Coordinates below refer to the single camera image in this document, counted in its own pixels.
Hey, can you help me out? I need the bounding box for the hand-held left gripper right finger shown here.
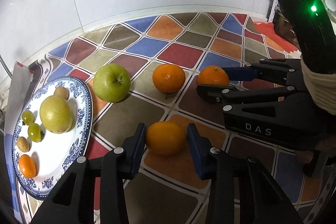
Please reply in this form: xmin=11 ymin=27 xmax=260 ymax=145
xmin=186 ymin=123 xmax=305 ymax=224

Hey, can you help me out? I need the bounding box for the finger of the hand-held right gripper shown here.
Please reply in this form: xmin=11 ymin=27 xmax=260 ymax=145
xmin=196 ymin=83 xmax=308 ymax=109
xmin=223 ymin=58 xmax=307 ymax=88

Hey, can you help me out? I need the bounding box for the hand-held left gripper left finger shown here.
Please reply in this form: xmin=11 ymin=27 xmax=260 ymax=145
xmin=30 ymin=123 xmax=147 ymax=224

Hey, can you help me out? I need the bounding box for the blue rimmed white plate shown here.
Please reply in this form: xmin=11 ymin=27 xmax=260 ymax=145
xmin=12 ymin=76 xmax=93 ymax=201

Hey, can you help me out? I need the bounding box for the yellow green pear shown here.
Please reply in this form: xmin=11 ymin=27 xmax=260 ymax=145
xmin=39 ymin=95 xmax=74 ymax=134

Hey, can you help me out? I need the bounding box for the small brown fruit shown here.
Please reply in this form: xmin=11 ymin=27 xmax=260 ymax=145
xmin=54 ymin=86 xmax=70 ymax=100
xmin=17 ymin=137 xmax=30 ymax=152

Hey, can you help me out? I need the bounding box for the small green fruit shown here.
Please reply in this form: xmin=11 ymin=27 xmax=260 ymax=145
xmin=22 ymin=111 xmax=35 ymax=125
xmin=28 ymin=123 xmax=45 ymax=142

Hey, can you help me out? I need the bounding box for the small mandarin orange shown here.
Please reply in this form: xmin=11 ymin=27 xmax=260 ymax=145
xmin=19 ymin=154 xmax=37 ymax=178

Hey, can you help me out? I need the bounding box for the person's right forearm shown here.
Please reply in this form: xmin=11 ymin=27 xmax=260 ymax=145
xmin=301 ymin=57 xmax=336 ymax=116

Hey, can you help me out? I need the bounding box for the person's right hand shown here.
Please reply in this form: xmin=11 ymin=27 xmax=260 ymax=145
xmin=295 ymin=114 xmax=336 ymax=165

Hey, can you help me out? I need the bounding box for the colourful diamond patterned tablecloth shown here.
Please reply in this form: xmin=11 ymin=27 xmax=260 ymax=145
xmin=5 ymin=13 xmax=336 ymax=224

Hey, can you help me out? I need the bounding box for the red patterned mat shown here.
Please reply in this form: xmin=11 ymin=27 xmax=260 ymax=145
xmin=252 ymin=21 xmax=300 ymax=54

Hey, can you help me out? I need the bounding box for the metal dish rack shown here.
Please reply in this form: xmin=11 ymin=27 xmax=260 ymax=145
xmin=268 ymin=0 xmax=300 ymax=45

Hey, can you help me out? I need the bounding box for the green apple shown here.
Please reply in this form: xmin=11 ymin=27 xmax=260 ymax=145
xmin=93 ymin=63 xmax=132 ymax=103

